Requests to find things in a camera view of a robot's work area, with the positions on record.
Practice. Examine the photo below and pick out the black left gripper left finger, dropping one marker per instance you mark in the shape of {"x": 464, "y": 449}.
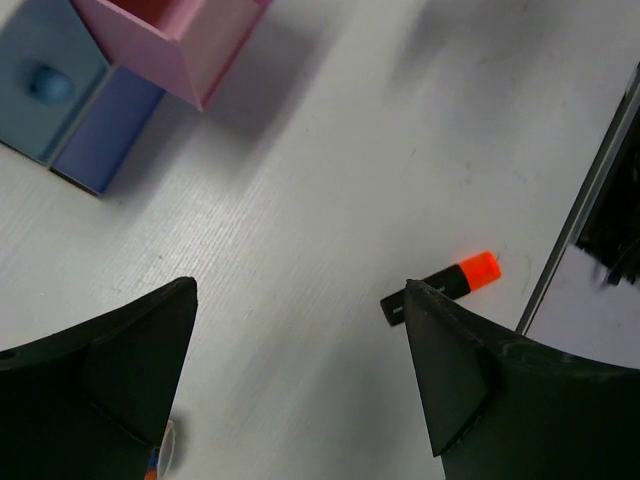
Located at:
{"x": 93, "y": 401}

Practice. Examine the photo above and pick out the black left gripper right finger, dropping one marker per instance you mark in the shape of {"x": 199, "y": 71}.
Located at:
{"x": 499, "y": 405}

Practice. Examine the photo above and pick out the orange highlighter marker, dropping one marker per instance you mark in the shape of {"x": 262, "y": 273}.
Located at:
{"x": 454, "y": 282}

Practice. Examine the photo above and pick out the light blue small drawer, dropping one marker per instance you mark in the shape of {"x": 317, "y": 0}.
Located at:
{"x": 50, "y": 68}

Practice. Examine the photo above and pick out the pink small drawer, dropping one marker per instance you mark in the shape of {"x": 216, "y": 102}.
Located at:
{"x": 184, "y": 47}

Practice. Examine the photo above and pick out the pink tube of erasers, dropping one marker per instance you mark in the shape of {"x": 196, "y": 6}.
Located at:
{"x": 162, "y": 457}

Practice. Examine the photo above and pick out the blue wide bottom drawer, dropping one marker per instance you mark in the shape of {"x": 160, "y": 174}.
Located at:
{"x": 107, "y": 132}

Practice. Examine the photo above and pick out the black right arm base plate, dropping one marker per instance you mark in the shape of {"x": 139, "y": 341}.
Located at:
{"x": 604, "y": 219}

